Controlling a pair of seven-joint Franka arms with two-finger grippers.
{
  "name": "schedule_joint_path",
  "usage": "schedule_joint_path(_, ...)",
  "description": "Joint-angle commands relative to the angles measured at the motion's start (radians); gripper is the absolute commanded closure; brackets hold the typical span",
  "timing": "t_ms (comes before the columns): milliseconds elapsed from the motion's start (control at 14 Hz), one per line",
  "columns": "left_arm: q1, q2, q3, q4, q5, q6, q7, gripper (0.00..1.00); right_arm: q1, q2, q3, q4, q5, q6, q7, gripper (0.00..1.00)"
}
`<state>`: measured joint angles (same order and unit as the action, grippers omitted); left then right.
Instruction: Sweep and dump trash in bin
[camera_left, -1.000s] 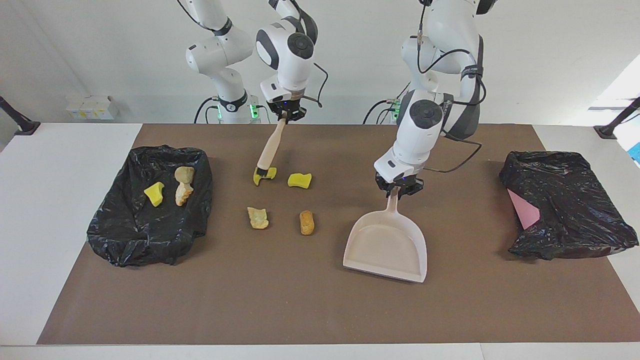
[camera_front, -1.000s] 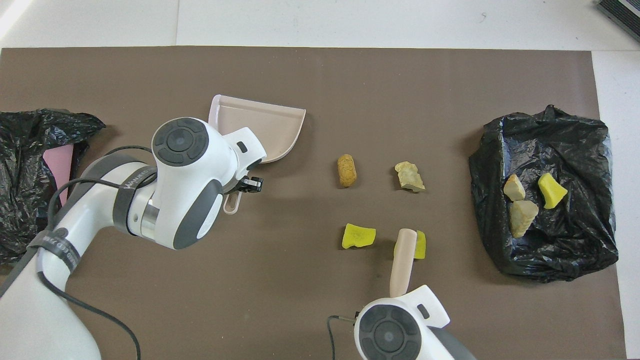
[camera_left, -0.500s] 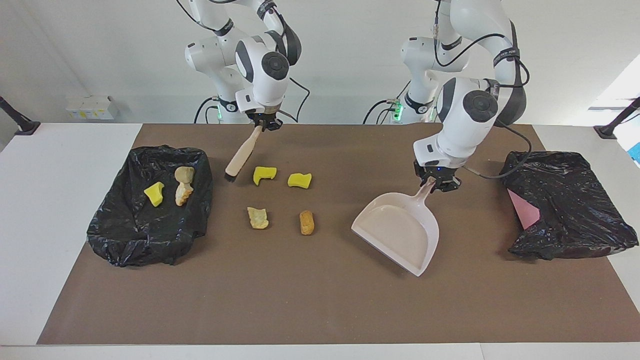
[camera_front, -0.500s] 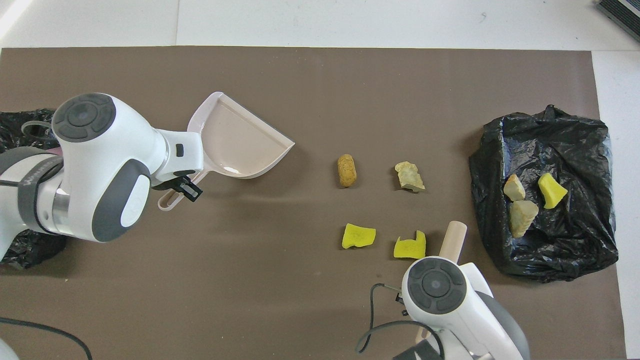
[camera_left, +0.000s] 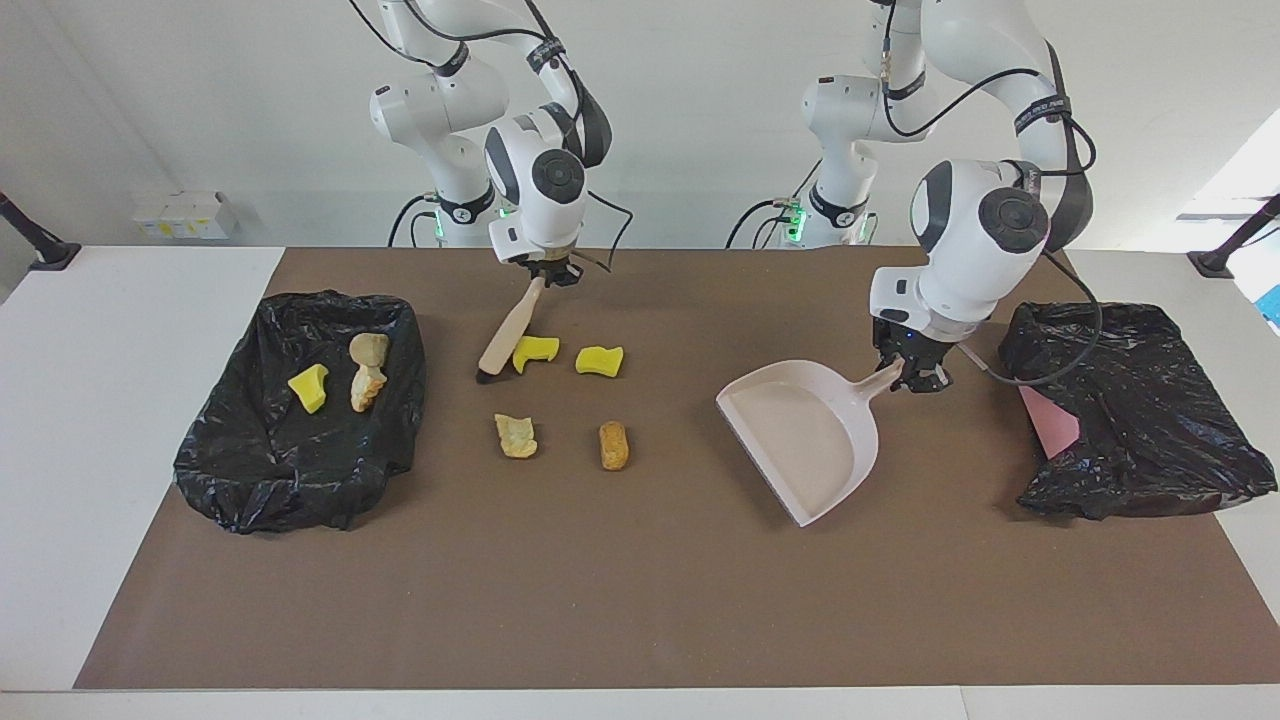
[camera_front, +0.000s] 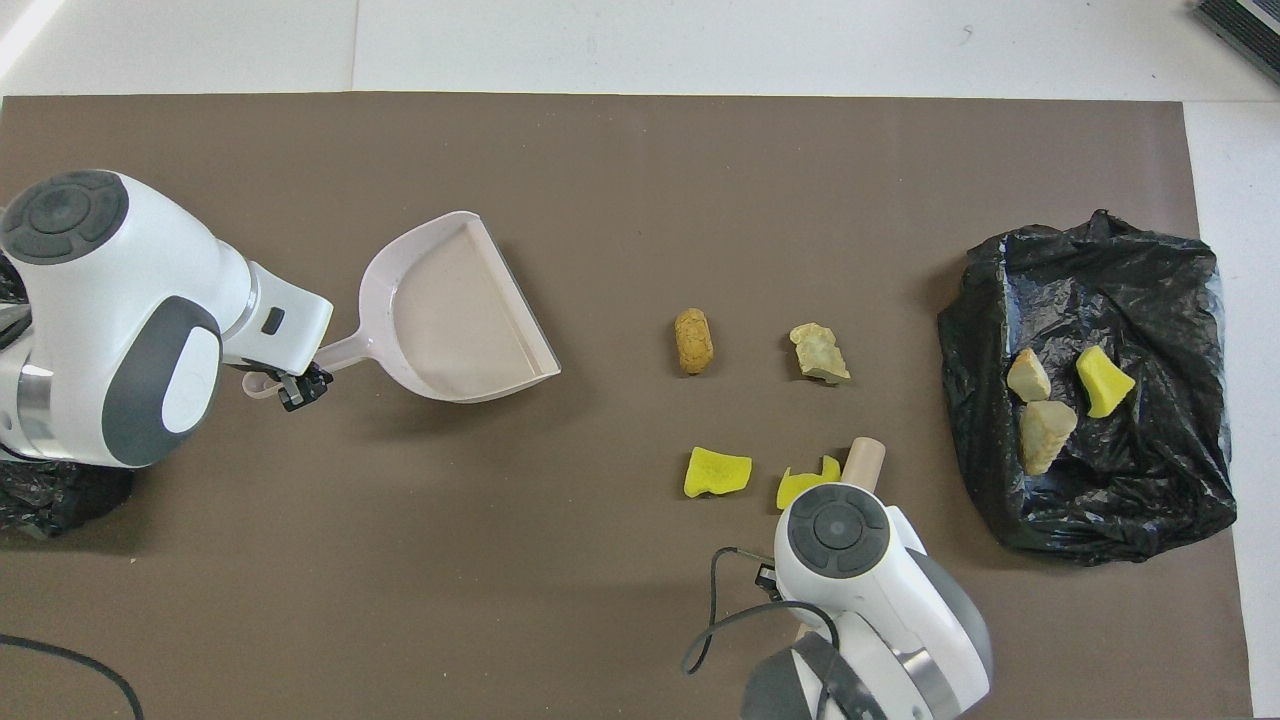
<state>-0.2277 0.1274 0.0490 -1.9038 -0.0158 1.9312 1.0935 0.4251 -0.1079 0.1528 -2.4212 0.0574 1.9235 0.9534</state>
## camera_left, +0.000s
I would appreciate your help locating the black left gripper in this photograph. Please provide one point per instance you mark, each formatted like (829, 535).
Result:
(915, 350)

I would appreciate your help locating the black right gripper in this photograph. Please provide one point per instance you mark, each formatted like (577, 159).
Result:
(552, 261)

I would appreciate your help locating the beige hand brush black bristles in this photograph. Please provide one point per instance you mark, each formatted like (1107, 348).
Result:
(510, 335)

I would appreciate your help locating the notched yellow sponge piece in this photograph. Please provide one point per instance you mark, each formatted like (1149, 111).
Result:
(535, 353)

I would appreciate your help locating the oblong yellow sponge piece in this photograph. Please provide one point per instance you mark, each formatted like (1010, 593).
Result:
(598, 361)

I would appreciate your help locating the beige plastic dustpan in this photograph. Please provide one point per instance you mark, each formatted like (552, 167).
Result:
(800, 440)

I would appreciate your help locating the pale torn bread chunk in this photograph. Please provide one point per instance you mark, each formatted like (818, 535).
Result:
(516, 437)

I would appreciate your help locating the brown fried roll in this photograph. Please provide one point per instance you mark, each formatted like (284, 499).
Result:
(614, 446)

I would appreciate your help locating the tan bread chunk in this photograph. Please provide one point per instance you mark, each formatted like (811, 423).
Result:
(368, 348)

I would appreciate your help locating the orange striped bread slice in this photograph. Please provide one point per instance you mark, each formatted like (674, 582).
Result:
(366, 388)

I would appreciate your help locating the wedge yellow sponge piece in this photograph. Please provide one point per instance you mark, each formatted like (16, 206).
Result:
(309, 388)

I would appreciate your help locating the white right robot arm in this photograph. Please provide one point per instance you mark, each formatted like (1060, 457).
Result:
(540, 180)

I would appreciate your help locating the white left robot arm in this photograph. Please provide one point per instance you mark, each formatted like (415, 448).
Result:
(980, 230)

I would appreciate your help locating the pink plastic bin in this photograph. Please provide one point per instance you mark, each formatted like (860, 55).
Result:
(1050, 425)

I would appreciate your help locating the black trash bag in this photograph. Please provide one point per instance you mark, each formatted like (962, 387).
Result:
(1130, 400)

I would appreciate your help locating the black bag lined bin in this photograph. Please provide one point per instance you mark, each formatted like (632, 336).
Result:
(300, 460)

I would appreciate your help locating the black clamp stand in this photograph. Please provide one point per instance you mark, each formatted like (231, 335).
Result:
(1215, 262)
(50, 252)

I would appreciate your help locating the blue object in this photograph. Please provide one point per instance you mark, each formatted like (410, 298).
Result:
(1273, 305)

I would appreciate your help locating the brown table mat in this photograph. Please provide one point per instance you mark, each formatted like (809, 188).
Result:
(640, 620)

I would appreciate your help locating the white wall boxes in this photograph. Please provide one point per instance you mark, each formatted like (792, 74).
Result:
(185, 215)

